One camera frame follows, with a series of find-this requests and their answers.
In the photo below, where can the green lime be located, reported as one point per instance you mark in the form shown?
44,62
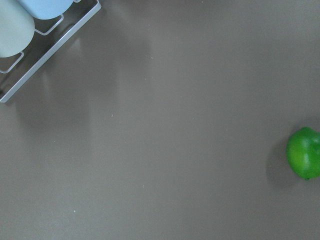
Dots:
303,153

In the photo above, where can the light blue cup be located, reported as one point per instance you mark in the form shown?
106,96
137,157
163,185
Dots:
45,9

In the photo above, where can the pale green cup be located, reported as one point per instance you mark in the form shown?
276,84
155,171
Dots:
17,28

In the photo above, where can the white wire dish rack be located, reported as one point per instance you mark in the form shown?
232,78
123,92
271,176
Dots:
49,36

